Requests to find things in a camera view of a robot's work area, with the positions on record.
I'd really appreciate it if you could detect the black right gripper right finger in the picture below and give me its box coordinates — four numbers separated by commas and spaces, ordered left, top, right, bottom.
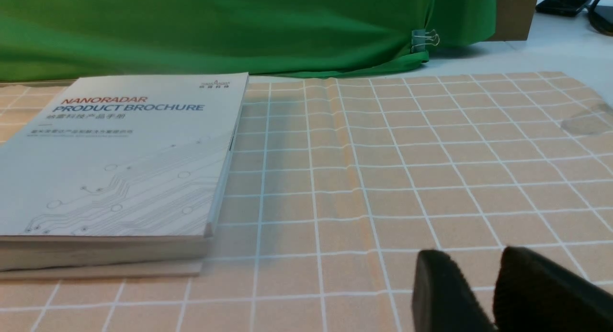
493, 247, 613, 332

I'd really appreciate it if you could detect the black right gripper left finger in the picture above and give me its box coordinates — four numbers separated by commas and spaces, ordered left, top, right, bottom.
412, 249, 496, 332

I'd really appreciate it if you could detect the black lamp base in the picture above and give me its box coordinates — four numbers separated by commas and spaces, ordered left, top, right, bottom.
587, 0, 613, 36

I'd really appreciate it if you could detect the orange checkered tablecloth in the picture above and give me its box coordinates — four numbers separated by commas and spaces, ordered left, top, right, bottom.
1, 71, 613, 332

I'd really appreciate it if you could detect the book under white brochure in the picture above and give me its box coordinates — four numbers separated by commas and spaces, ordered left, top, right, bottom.
0, 258, 204, 280

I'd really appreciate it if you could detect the silver binder clip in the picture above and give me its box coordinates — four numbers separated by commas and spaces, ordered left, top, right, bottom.
411, 29, 440, 53

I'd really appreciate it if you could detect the brown cardboard box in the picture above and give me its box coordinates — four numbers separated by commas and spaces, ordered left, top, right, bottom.
488, 0, 538, 41

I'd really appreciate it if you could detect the black smartphone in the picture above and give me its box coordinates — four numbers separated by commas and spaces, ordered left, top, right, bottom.
535, 0, 592, 17

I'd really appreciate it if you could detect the white product brochure book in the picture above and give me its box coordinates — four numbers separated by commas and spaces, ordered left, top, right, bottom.
0, 72, 249, 272

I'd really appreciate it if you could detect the green backdrop cloth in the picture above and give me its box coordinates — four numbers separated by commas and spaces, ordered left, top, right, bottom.
0, 0, 497, 82

